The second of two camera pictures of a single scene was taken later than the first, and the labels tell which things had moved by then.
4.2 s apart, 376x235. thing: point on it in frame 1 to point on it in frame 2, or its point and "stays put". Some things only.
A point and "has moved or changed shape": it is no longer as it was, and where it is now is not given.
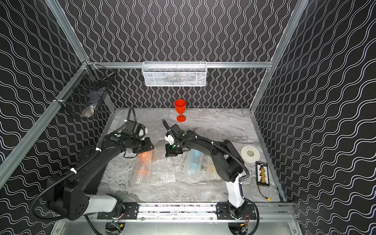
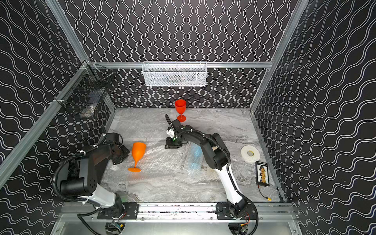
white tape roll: (250, 153) stays put
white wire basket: (172, 73) stays put
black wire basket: (84, 93) stays put
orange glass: (143, 167) has moved or changed shape
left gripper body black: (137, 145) to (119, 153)
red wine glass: (180, 106) stays put
